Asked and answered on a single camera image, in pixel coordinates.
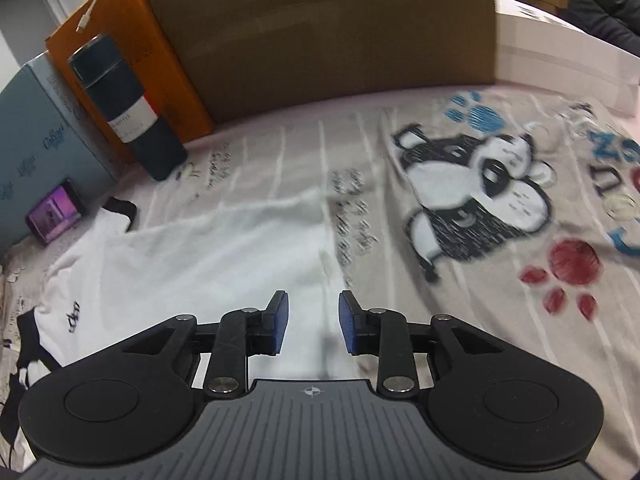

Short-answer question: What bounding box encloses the light blue cardboard box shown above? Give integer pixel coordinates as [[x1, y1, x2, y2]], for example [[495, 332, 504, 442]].
[[1, 52, 124, 252]]

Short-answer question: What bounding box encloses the black leather sofa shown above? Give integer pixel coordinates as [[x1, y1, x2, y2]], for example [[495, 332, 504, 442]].
[[566, 0, 640, 58]]

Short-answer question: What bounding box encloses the dark blue thermos bottle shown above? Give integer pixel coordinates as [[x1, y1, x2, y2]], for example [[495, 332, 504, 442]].
[[67, 35, 188, 181]]

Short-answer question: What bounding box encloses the white charging cable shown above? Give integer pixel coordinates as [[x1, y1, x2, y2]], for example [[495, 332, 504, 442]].
[[74, 0, 112, 34]]

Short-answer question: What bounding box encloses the white flat boxes stack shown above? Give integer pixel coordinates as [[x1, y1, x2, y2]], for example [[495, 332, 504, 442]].
[[495, 0, 639, 116]]

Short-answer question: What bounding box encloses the black smartphone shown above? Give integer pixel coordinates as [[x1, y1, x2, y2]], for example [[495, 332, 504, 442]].
[[25, 179, 87, 246]]

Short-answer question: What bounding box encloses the white t-shirt black trim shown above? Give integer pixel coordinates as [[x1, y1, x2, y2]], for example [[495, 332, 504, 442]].
[[1, 194, 357, 453]]

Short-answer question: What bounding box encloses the printed cartoon bed sheet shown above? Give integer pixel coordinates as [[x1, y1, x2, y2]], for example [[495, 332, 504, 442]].
[[1, 90, 639, 479]]

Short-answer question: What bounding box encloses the orange cardboard box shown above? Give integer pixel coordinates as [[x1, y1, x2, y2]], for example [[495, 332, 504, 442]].
[[46, 0, 214, 164]]

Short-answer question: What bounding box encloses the large brown cardboard box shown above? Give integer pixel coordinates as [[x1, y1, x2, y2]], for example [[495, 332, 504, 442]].
[[148, 0, 497, 122]]

